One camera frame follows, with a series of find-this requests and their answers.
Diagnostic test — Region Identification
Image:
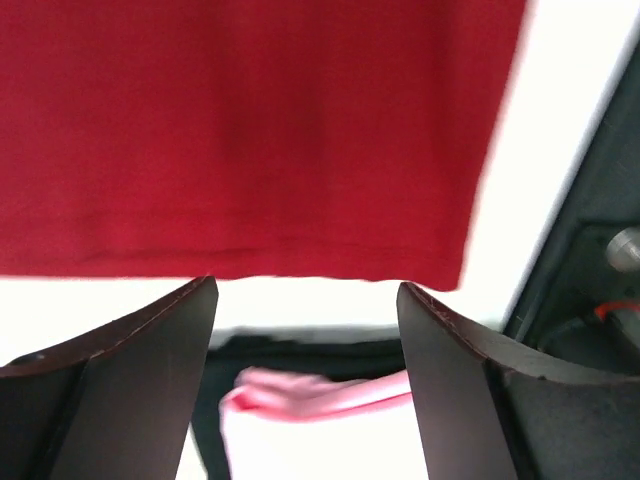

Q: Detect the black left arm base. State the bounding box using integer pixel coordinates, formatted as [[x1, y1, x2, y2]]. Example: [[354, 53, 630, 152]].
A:
[[502, 89, 640, 384]]

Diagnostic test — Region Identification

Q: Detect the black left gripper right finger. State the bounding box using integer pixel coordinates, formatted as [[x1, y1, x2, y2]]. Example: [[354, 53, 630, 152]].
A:
[[397, 282, 639, 480]]

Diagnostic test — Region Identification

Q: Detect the red t shirt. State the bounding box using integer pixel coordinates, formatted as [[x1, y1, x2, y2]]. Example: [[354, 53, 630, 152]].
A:
[[1, 1, 526, 291]]

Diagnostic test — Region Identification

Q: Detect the pink folded t shirt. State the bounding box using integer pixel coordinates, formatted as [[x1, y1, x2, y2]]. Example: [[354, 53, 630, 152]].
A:
[[219, 367, 428, 480]]

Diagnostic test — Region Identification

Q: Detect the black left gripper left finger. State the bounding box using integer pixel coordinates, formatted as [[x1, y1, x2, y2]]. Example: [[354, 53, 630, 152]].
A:
[[1, 277, 218, 480]]

